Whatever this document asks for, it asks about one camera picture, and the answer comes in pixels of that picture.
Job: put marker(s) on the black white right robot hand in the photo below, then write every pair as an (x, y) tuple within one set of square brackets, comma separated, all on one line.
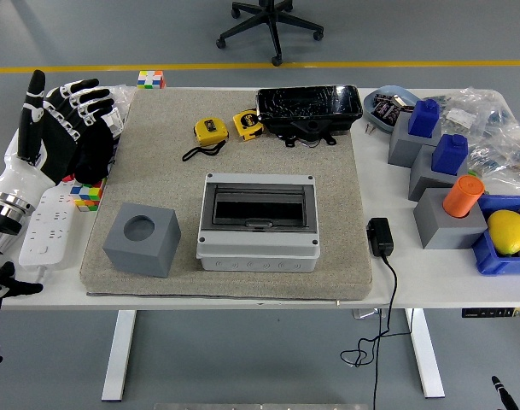
[(504, 393)]

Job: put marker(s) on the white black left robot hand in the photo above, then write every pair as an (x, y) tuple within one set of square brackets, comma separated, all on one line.
[(50, 141)]

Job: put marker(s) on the grey cube holder block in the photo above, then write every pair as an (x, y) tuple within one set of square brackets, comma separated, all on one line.
[(136, 252), (422, 179), (402, 147), (439, 226)]

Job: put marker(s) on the grey electrical box clear lid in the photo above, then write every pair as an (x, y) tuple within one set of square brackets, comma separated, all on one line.
[(259, 252)]

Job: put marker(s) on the orange cylinder battery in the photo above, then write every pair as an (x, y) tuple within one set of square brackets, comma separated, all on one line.
[(462, 196)]

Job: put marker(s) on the clear bag of small parts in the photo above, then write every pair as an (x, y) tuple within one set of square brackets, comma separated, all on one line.
[(120, 107)]

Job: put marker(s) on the black table control panel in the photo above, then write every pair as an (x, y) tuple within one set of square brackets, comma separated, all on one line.
[(490, 312)]

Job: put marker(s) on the white table leg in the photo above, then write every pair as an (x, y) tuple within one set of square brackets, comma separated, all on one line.
[(426, 354), (118, 354)]

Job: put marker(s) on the multicolour puzzle cube white cross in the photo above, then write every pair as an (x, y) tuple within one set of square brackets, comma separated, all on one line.
[(150, 80)]

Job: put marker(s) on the blue plastic bin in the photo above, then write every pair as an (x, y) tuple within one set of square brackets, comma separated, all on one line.
[(490, 260)]

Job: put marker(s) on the yellow lemon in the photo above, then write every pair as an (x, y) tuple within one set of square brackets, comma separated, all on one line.
[(507, 232)]

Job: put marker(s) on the blue bottle-shaped block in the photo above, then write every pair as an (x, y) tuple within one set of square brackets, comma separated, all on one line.
[(449, 154), (424, 117)]

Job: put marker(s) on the grey-brown mat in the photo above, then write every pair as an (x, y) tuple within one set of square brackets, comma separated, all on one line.
[(251, 284)]

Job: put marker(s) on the black office chair base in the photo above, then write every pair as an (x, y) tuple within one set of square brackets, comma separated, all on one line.
[(276, 25)]

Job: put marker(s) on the black plastic tray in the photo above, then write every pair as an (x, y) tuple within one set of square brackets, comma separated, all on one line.
[(311, 102)]

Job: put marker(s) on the clear bags of components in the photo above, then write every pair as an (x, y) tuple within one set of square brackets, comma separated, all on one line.
[(494, 124)]

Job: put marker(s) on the small metal clip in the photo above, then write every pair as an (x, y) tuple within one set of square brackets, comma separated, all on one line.
[(369, 128)]

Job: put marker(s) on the dark printed packet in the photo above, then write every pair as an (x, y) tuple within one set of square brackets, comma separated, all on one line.
[(380, 104), (392, 113)]

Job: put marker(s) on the pale blue dish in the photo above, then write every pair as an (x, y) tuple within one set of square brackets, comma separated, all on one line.
[(392, 91)]

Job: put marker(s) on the silver bracket under table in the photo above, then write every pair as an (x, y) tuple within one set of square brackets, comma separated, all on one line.
[(366, 313)]

